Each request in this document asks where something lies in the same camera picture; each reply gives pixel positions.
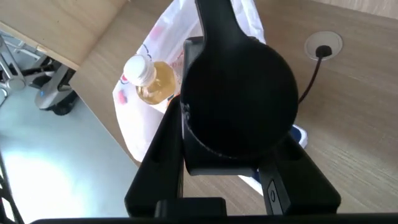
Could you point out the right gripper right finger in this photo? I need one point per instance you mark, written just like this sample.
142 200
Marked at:
306 186

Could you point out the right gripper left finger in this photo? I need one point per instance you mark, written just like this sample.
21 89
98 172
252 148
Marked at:
157 174

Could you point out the grey metal stand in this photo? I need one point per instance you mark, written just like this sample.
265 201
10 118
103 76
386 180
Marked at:
51 93

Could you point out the white plastic shopping bag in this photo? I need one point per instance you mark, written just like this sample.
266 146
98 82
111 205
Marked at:
140 124

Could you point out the yellow drink bottle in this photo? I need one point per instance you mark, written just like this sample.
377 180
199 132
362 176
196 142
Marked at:
155 82

